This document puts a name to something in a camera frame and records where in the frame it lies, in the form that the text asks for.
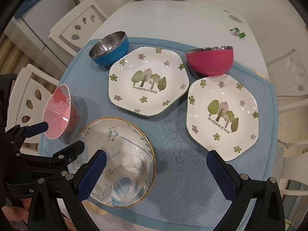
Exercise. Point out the small green wrapped candy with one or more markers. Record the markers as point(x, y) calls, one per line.
point(239, 34)

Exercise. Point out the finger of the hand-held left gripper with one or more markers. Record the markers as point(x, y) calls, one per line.
point(72, 150)
point(38, 128)

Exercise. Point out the magenta steel bowl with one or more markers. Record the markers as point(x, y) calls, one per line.
point(209, 63)

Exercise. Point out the round floral gold-rimmed plate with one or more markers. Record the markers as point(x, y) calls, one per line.
point(130, 149)

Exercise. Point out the blue steel bowl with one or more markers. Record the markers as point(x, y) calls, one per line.
point(115, 53)

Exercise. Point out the hexagonal tree print plate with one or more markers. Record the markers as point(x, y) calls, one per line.
point(223, 134)
point(149, 96)

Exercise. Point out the light blue textured mat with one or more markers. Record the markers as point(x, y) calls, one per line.
point(168, 130)

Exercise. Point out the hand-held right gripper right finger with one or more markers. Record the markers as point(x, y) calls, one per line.
point(220, 175)

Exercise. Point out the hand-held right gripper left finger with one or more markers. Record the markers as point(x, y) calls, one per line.
point(92, 175)

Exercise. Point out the white refrigerator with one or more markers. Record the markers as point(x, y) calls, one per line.
point(36, 36)

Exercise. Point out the pink cartoon bowl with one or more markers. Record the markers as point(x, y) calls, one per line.
point(57, 110)

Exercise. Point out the white wooden chair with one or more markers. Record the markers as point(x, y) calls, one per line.
point(296, 144)
point(69, 21)
point(38, 81)
point(286, 77)

